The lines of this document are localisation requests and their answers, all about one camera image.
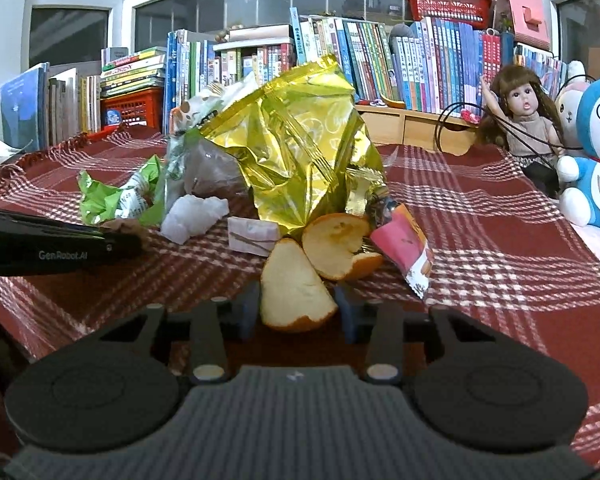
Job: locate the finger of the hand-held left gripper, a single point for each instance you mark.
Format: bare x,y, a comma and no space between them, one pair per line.
125,249

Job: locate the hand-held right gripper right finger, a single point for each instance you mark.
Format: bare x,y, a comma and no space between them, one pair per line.
347,315

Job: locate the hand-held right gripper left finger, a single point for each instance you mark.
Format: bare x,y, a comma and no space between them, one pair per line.
250,310

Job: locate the brown scrap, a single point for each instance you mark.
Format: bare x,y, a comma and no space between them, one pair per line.
127,227

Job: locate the wedge-shaped orange peel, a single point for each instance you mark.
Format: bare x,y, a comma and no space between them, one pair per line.
295,290

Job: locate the gold foil snack bag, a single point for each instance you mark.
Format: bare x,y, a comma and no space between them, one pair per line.
290,160

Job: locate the green crumpled wrapper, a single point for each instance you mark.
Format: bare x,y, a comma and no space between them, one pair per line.
105,200

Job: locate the white crumpled tissue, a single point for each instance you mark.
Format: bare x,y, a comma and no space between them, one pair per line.
190,215

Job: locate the small purple white wrapper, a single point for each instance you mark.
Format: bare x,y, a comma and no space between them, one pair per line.
252,235

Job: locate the curled orange peel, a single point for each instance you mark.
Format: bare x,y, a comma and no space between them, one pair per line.
330,240

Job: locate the pink snack packet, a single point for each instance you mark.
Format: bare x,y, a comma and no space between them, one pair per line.
400,245

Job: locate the clear plastic bag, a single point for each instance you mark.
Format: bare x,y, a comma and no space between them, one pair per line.
215,170

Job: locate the row of upright books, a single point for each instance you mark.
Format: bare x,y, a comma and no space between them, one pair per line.
25,105
180,75
430,60
540,65

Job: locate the red plastic crate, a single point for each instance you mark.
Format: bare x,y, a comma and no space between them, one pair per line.
135,107

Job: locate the white brown spotted wrapper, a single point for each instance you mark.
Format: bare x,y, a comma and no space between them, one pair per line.
187,112

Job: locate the red plaid blanket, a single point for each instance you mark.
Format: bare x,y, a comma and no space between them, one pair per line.
480,220

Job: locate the stack of flat books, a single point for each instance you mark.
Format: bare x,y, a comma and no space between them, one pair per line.
130,72

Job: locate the wooden shelf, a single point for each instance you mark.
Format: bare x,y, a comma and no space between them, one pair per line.
405,125

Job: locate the brown-haired doll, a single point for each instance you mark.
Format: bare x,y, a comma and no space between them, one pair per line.
522,100

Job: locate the white bunny plush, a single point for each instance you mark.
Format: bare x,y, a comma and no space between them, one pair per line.
570,100

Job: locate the blue cat plush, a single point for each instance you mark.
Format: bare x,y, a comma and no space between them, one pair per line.
595,125

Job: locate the red plastic basket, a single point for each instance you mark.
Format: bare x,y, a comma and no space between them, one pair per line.
445,7

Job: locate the pink box lid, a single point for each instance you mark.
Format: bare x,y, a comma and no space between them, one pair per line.
520,0

